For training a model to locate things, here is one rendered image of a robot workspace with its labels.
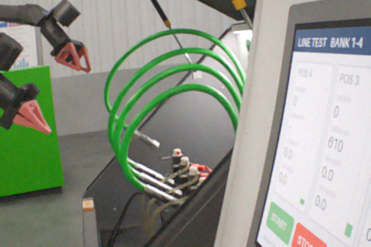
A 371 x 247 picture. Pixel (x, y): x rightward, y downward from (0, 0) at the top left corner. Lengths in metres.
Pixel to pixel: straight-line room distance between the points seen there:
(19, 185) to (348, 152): 4.13
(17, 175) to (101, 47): 3.74
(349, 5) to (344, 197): 0.19
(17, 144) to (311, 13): 3.95
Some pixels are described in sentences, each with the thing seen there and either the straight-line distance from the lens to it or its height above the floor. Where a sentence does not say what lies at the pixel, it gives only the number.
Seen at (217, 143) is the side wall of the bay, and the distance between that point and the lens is 1.40.
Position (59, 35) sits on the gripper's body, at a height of 1.46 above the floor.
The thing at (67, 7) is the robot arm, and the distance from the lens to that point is 1.26.
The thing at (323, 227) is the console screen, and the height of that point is 1.22.
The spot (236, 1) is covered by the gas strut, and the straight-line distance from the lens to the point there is 0.72.
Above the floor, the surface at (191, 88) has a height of 1.32.
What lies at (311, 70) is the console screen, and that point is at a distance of 0.49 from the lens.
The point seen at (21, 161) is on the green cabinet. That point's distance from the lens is 4.35.
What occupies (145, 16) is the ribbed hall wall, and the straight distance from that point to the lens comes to 7.69.
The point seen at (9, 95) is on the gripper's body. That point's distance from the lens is 0.89.
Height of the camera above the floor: 1.40
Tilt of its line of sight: 9 degrees down
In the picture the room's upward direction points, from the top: 5 degrees counter-clockwise
